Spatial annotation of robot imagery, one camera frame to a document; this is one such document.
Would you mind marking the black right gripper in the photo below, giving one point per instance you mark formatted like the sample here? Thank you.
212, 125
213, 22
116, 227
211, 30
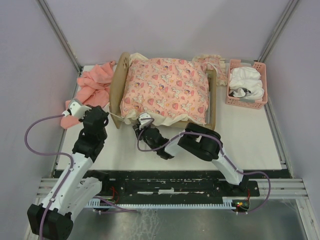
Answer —
137, 130

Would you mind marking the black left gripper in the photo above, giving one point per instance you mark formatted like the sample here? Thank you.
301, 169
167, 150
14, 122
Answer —
104, 114

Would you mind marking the pink unicorn print mattress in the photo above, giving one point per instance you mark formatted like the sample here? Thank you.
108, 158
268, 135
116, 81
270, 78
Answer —
170, 90

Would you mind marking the wooden striped pet bed frame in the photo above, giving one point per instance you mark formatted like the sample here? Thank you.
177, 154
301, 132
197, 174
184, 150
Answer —
118, 83

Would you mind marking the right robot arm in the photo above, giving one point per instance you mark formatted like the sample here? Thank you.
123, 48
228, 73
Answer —
199, 141

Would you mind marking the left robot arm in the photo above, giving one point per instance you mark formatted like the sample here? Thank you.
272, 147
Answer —
54, 217

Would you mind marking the salmon pink cloth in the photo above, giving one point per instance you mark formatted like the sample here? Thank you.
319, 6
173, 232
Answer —
95, 85

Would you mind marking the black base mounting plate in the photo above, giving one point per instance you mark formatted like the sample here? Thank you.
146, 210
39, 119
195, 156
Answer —
169, 187

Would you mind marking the small pink frilled pillow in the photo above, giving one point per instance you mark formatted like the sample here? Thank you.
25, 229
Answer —
213, 62

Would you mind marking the white cloth in basket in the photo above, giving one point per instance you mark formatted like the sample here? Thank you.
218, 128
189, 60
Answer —
245, 83

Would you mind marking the pink plastic basket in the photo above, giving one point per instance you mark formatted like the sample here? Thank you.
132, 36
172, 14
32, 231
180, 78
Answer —
239, 102

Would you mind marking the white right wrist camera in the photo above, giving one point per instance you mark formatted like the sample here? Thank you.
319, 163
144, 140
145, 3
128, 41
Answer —
145, 119

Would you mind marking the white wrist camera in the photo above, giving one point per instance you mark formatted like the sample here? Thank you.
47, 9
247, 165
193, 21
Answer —
76, 109
145, 119

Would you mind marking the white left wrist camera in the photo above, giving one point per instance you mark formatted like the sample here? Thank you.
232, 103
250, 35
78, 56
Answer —
76, 109

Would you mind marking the left aluminium frame post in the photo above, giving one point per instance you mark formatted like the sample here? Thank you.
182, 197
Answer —
45, 8

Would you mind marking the aluminium frame post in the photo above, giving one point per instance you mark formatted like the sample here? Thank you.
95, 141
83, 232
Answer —
279, 28
45, 8

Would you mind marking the right aluminium frame post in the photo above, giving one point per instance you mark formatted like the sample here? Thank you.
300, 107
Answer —
279, 28

